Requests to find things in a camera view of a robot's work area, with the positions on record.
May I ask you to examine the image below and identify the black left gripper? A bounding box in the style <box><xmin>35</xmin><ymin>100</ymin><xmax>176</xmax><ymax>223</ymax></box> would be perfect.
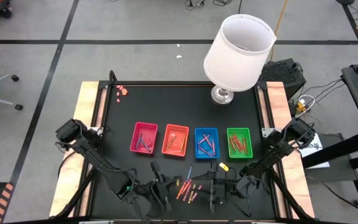
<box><xmin>134</xmin><ymin>161</ymin><xmax>177</xmax><ymax>216</ymax></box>

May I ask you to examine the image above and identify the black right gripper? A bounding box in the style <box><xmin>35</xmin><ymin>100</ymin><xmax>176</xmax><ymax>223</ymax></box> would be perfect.
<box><xmin>193</xmin><ymin>161</ymin><xmax>249</xmax><ymax>214</ymax></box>

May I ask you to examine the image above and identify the red-violet crayon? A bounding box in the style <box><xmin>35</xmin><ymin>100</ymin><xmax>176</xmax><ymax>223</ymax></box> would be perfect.
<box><xmin>197</xmin><ymin>145</ymin><xmax>213</xmax><ymax>157</ymax></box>

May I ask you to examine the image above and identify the light blue crayon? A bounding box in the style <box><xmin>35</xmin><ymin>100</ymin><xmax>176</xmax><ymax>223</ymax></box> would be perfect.
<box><xmin>140</xmin><ymin>140</ymin><xmax>152</xmax><ymax>154</ymax></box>

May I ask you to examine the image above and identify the blue plastic basket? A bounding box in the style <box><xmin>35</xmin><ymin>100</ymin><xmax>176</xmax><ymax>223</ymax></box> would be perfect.
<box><xmin>194</xmin><ymin>127</ymin><xmax>221</xmax><ymax>160</ymax></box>

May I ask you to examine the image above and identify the green plastic basket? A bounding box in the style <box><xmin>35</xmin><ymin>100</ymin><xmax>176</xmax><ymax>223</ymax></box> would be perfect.
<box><xmin>226</xmin><ymin>127</ymin><xmax>254</xmax><ymax>159</ymax></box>

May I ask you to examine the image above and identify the orange plastic basket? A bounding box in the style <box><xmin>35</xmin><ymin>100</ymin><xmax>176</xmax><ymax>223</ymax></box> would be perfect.
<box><xmin>161</xmin><ymin>124</ymin><xmax>190</xmax><ymax>157</ymax></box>

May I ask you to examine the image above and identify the red-pink plastic basket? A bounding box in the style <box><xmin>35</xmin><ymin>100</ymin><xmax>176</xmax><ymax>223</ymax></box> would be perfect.
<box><xmin>129</xmin><ymin>121</ymin><xmax>159</xmax><ymax>155</ymax></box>

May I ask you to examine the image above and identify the wooden side board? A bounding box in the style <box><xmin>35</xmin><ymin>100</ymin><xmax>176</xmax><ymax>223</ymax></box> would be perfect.
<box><xmin>48</xmin><ymin>81</ymin><xmax>101</xmax><ymax>218</ymax></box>
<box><xmin>265</xmin><ymin>81</ymin><xmax>316</xmax><ymax>218</ymax></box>

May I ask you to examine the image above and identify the white paper sheet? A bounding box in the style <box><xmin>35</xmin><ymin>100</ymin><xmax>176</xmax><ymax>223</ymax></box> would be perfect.
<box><xmin>296</xmin><ymin>141</ymin><xmax>331</xmax><ymax>170</ymax></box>

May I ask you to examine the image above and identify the white shade table lamp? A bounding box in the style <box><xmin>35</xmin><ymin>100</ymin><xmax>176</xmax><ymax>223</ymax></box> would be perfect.
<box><xmin>203</xmin><ymin>14</ymin><xmax>278</xmax><ymax>106</ymax></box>

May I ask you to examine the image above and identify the black perforated box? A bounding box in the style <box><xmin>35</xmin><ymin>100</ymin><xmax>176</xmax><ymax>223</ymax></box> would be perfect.
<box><xmin>257</xmin><ymin>58</ymin><xmax>308</xmax><ymax>101</ymax></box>

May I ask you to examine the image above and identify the black table frame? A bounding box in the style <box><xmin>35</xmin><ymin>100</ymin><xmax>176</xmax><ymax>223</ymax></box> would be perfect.
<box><xmin>78</xmin><ymin>80</ymin><xmax>288</xmax><ymax>224</ymax></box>

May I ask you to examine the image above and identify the orange power cord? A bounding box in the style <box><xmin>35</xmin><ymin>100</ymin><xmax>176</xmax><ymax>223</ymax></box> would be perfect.
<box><xmin>270</xmin><ymin>0</ymin><xmax>289</xmax><ymax>62</ymax></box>

